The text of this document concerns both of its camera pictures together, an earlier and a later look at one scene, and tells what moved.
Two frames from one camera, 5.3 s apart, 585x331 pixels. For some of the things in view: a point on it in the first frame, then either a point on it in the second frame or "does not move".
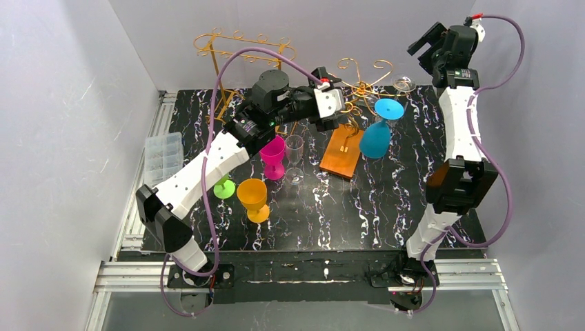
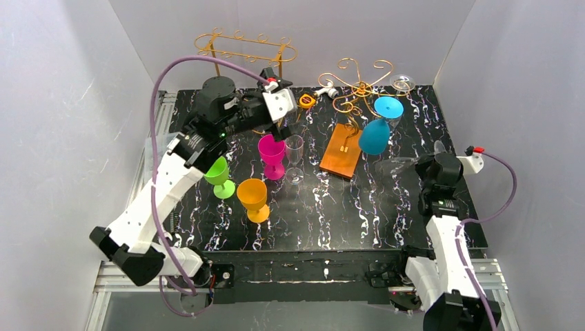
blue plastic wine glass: (375, 137) does not move
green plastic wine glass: (225, 188) does not move
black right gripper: (425, 47) -> (429, 165)
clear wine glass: (403, 83) does not move
